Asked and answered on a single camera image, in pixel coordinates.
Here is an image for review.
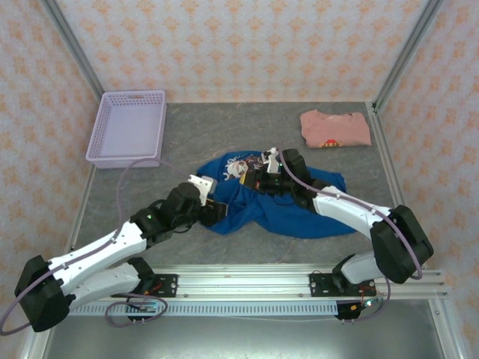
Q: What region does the blue printed t-shirt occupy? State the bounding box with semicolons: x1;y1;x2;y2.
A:
196;150;359;239

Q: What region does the pink folded t-shirt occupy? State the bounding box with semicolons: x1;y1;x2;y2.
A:
299;110;372;150

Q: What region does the lavender perforated plastic basket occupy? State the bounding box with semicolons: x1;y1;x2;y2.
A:
85;89;168;170

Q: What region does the grey metal lower shelf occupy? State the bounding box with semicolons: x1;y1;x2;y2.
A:
20;316;461;359

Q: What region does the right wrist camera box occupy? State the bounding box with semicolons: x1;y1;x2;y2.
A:
260;147;282;175

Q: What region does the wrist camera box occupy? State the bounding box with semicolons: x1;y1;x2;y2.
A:
188;174;219;206
260;147;282;175

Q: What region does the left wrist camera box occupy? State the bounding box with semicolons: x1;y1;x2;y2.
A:
188;174;219;206

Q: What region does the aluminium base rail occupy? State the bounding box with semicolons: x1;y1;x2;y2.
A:
39;263;448;300

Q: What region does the white slotted cable duct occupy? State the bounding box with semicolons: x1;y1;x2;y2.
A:
55;301;340;317

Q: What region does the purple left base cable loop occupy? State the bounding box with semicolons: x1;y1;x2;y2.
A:
105;293;168;328

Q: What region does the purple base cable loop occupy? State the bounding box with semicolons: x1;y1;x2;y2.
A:
105;293;168;328
342;278;393;323

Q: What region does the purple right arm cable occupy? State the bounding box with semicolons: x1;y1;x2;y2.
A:
278;141;424;281

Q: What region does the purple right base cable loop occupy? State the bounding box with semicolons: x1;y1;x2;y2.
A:
342;278;393;323

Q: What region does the aluminium frame post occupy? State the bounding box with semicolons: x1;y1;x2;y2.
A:
373;0;446;113
39;0;106;100

